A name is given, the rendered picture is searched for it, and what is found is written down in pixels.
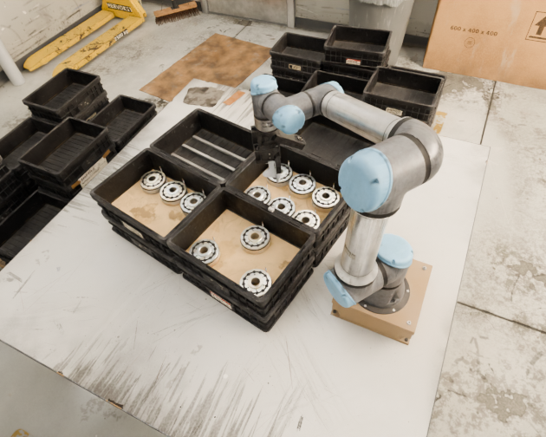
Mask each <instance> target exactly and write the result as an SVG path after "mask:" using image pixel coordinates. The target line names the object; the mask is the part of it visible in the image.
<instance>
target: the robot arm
mask: <svg viewBox="0 0 546 437"><path fill-rule="evenodd" d="M250 94H251V100H252V107H253V114H254V122H255V125H254V126H250V130H251V137H252V146H253V151H255V156H256V163H257V164H269V168H268V169H267V170H266V171H264V172H263V176H264V177H269V178H276V183H278V182H279V181H280V178H281V161H280V158H281V151H280V147H279V145H280V144H283V145H286V146H289V147H294V148H297V149H300V150H303V149H304V147H305V146H306V142H305V140H304V138H303V137H302V136H300V135H297V134H295V133H297V132H298V130H299V129H301V128H302V126H303V124H304V122H305V121H306V120H307V119H310V118H312V117H315V116H317V115H319V114H321V115H323V116H325V117H327V118H329V119H330V120H332V121H334V122H336V123H338V124H340V125H342V126H344V127H345V128H347V129H349V130H351V131H353V132H355V133H357V134H359V135H361V136H362V137H364V138H366V139H368V140H370V141H372V142H374V143H376V144H375V145H373V146H371V147H368V148H364V149H361V150H360V151H358V152H356V153H355V154H354V155H352V156H350V157H348V158H347V159H346V160H345V161H344V162H343V163H342V165H341V168H340V171H339V178H338V180H339V186H340V187H341V195H342V197H343V198H344V200H345V201H346V203H347V204H348V205H349V206H350V207H351V213H350V217H349V221H348V229H347V234H346V238H345V243H344V247H343V252H341V253H340V254H339V255H338V256H337V258H336V260H335V265H334V268H332V269H331V270H328V271H326V272H325V273H324V275H323V279H324V282H325V284H326V286H327V288H328V290H329V292H330V293H331V295H332V296H333V298H334V299H335V301H336V302H337V303H338V304H339V305H341V306H342V307H345V308H349V307H351V306H352V305H356V304H357V303H358V302H359V301H361V300H364V301H365V302H366V303H368V304H370V305H372V306H374V307H377V308H382V309H385V308H391V307H393V306H395V305H396V304H398V303H399V302H400V301H401V299H402V297H403V296H404V293H405V283H404V278H405V276H406V273H407V271H408V269H409V266H410V265H411V264H412V261H413V248H412V246H410V244H409V243H408V242H407V241H406V240H405V239H404V238H402V237H400V236H398V235H393V234H392V233H385V234H384V232H385V230H386V227H387V222H388V220H389V218H390V217H392V216H393V215H394V214H395V213H397V211H398V210H399V209H400V206H401V203H402V200H403V198H404V196H405V194H406V193H407V192H409V191H411V190H412V189H414V188H416V187H418V186H421V185H423V184H425V183H426V182H427V181H429V180H430V179H432V178H433V177H434V176H435V175H436V174H437V172H438V171H439V169H440V167H441V165H442V162H443V158H444V148H443V145H442V142H441V139H440V138H439V136H438V135H437V133H436V132H435V131H434V130H433V129H432V128H431V127H429V126H428V125H426V124H425V123H424V122H422V121H418V120H416V119H414V118H412V117H404V118H400V117H398V116H396V115H393V114H390V113H388V112H386V111H384V110H381V109H379V108H376V107H374V106H371V105H369V104H367V103H365V102H363V101H359V100H357V99H355V98H353V97H351V96H349V95H345V94H344V92H343V89H342V87H341V86H339V83H338V82H324V83H322V84H320V85H319V86H316V87H314V88H310V89H308V90H305V91H302V92H301V93H298V94H295V95H292V96H289V97H284V96H283V95H282V94H281V93H279V92H278V91H277V85H276V79H275V77H273V76H271V75H259V76H256V77H255V78H253V79H252V80H251V82H250ZM261 155H262V158H261Z"/></svg>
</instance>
